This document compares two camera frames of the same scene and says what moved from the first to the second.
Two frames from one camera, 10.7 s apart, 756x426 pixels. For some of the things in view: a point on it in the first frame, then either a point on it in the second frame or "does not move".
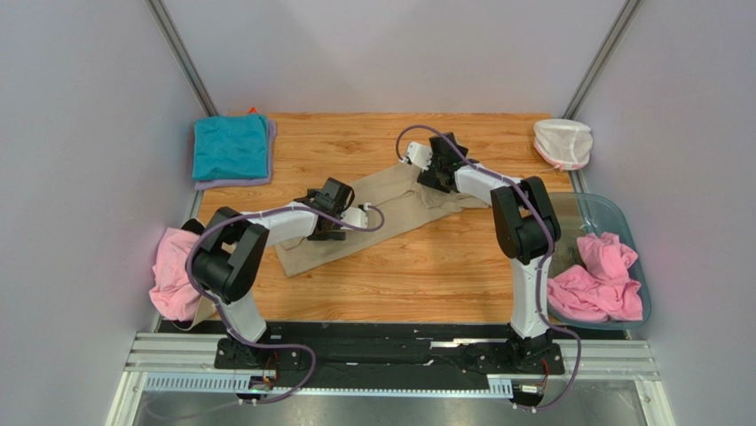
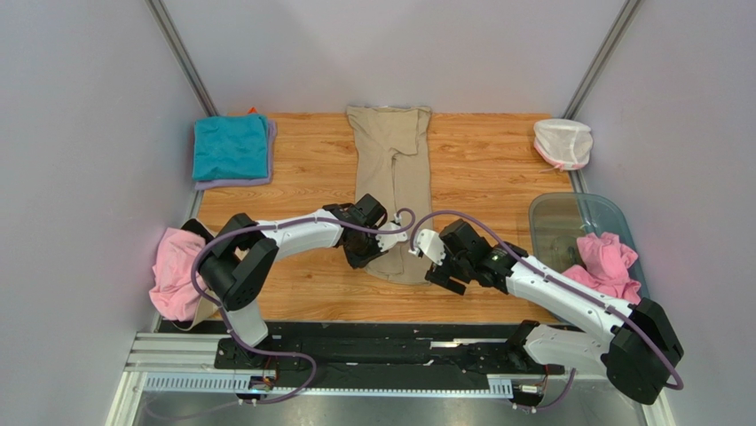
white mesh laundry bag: (563, 145) does not move
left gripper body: (335, 234) to (365, 251)
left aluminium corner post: (173, 36) does not move
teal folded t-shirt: (228, 147) does not move
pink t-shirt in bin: (600, 290) does not move
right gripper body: (434, 177) to (452, 274)
